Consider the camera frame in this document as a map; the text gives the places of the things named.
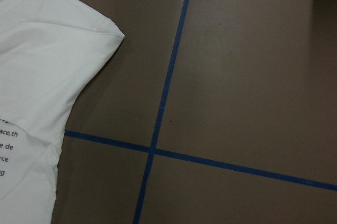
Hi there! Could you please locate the white printed t-shirt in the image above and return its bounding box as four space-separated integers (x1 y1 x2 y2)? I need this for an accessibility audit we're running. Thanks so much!
1 0 124 223

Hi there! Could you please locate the brown paper table cover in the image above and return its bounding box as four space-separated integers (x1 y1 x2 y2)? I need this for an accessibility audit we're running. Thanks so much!
52 0 336 223

